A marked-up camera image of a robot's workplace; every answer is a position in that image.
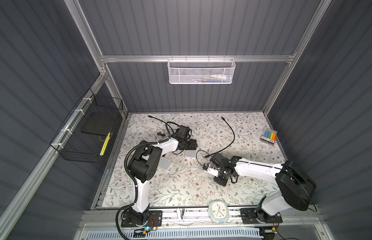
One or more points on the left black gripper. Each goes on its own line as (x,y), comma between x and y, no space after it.
(192,144)

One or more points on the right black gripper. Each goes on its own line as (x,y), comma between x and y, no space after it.
(220,182)

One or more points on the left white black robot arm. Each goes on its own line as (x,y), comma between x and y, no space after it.
(141,164)

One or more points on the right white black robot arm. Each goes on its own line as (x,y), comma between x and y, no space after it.
(295,187)

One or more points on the floral patterned table mat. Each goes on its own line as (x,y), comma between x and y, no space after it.
(186,183)

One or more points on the mint green alarm clock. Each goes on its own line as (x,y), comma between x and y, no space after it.
(218,211)

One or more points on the pack of coloured markers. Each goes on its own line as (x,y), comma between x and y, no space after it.
(269,136)

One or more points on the yellow black striped marker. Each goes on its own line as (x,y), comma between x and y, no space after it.
(105,144)

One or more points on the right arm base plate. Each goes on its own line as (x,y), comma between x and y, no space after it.
(255,216)

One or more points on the white ventilated cable duct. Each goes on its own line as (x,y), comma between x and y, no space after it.
(197,233)

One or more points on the white wire mesh basket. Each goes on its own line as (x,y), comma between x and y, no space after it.
(201,71)

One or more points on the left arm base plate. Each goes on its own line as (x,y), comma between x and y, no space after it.
(149,218)

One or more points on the black wire wall basket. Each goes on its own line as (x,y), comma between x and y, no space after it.
(82,137)

